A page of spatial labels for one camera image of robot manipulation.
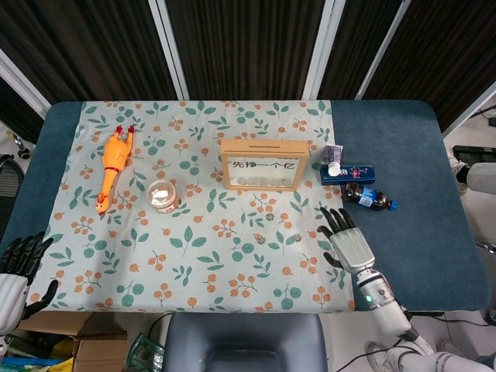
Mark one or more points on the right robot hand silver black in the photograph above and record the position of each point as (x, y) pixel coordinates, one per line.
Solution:
(352, 248)

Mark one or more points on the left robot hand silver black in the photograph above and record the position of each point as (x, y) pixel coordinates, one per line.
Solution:
(11, 294)

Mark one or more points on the silver coin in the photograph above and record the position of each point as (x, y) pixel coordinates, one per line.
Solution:
(297, 237)
(260, 239)
(270, 216)

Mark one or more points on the cola bottle blue label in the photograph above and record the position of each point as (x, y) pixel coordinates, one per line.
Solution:
(364, 195)

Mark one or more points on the blue plastic bag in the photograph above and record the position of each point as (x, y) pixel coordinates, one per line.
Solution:
(23, 366)

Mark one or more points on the yellow plastic bag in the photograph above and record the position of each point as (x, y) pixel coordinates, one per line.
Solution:
(60, 348)

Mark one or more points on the blue rectangular carton box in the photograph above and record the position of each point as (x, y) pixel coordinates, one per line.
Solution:
(360, 172)

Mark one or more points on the purple tube white cap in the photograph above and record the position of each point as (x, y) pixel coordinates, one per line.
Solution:
(335, 153)

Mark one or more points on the brown cardboard box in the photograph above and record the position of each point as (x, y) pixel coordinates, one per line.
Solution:
(100, 352)

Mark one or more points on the black mesh office chair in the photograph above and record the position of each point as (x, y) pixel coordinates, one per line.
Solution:
(9, 186)

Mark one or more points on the white sneaker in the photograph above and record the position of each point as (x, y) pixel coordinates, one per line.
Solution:
(381, 358)
(461, 174)

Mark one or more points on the chrome chair leg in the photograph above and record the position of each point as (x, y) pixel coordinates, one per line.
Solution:
(486, 246)

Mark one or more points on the chair base with casters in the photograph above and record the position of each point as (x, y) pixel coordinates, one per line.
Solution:
(23, 153)

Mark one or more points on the grey blue chair seat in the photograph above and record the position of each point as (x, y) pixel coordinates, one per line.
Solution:
(244, 341)

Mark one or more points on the green printed plastic bag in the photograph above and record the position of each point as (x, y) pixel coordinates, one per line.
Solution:
(145, 354)

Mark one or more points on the black flat device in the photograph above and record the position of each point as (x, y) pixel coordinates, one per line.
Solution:
(469, 153)

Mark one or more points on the floral leaf print tablecloth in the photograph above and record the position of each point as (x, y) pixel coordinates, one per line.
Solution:
(193, 252)

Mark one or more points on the orange rubber chicken toy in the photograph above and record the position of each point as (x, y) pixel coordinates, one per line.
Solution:
(116, 155)

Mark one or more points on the clear plastic jar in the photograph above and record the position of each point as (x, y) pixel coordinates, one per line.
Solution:
(160, 193)

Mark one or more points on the dark ribbed partition panel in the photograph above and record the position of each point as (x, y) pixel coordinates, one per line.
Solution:
(85, 46)
(248, 46)
(438, 58)
(15, 112)
(348, 50)

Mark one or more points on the wooden coin box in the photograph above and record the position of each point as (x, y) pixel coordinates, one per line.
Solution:
(240, 149)

